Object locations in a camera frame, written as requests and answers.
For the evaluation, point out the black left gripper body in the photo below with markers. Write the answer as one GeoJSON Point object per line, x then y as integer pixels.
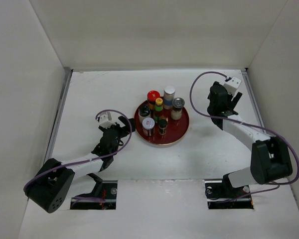
{"type": "Point", "coordinates": [121, 132]}

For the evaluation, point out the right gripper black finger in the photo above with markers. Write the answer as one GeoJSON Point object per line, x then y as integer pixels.
{"type": "Point", "coordinates": [235, 99]}
{"type": "Point", "coordinates": [209, 98]}

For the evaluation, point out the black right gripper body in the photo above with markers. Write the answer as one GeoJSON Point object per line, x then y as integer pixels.
{"type": "Point", "coordinates": [229, 100]}

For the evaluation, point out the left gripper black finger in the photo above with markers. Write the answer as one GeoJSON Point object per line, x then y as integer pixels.
{"type": "Point", "coordinates": [129, 124]}
{"type": "Point", "coordinates": [103, 129]}

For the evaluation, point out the black lid seasoning bottle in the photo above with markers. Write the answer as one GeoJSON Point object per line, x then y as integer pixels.
{"type": "Point", "coordinates": [144, 112]}

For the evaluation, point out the grey lid spice jar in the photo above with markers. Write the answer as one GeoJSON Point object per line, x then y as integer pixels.
{"type": "Point", "coordinates": [148, 126]}

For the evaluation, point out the red lid chili sauce jar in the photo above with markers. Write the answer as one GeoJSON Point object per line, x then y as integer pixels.
{"type": "Point", "coordinates": [151, 98]}

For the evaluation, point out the small black cap spice jar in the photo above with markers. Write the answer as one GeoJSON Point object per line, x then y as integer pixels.
{"type": "Point", "coordinates": [162, 125]}

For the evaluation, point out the silver lid blue label jar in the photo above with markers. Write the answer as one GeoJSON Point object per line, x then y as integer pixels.
{"type": "Point", "coordinates": [169, 92]}

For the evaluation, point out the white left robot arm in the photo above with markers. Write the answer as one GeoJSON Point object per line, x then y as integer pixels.
{"type": "Point", "coordinates": [49, 188]}

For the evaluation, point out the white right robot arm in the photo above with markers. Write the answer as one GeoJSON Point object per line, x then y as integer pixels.
{"type": "Point", "coordinates": [270, 158]}

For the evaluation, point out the red round tray gold rim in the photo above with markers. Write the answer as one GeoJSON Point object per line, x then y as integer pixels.
{"type": "Point", "coordinates": [175, 130]}

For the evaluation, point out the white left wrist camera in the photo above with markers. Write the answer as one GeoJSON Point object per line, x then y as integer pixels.
{"type": "Point", "coordinates": [105, 120]}

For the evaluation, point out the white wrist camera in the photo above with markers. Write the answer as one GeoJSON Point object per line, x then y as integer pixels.
{"type": "Point", "coordinates": [232, 84]}
{"type": "Point", "coordinates": [105, 120]}

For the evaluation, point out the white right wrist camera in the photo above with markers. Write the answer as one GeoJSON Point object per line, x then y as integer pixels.
{"type": "Point", "coordinates": [232, 84]}

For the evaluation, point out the left robot arm base mount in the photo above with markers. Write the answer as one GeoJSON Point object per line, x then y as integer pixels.
{"type": "Point", "coordinates": [102, 197]}

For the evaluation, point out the aluminium table edge rail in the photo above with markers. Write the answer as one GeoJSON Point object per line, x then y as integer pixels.
{"type": "Point", "coordinates": [58, 115]}

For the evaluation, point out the right robot arm base mount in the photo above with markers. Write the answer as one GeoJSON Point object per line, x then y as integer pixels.
{"type": "Point", "coordinates": [220, 196]}

